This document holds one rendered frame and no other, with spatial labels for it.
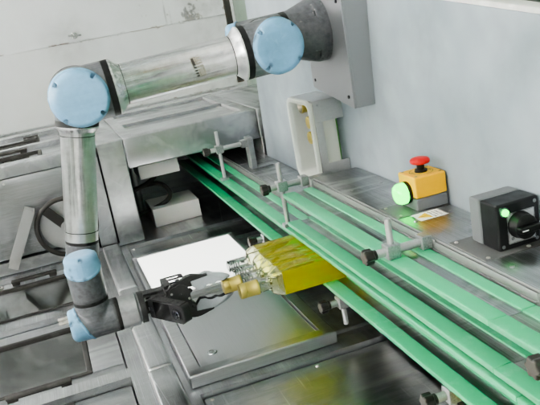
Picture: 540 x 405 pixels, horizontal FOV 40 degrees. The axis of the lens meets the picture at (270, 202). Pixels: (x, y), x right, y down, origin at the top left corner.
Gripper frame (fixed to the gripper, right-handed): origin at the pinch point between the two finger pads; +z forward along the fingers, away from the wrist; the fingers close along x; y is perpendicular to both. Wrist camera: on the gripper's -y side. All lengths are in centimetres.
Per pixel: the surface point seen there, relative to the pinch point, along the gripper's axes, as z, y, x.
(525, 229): 37, -61, -19
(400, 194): 32.6, -27.7, -19.2
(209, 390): -11.2, -16.0, 15.2
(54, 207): -34, 101, -6
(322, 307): 16.9, -14.7, 5.3
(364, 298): 24.8, -19.6, 3.8
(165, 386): -19.5, -12.5, 13.1
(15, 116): -47, 377, -15
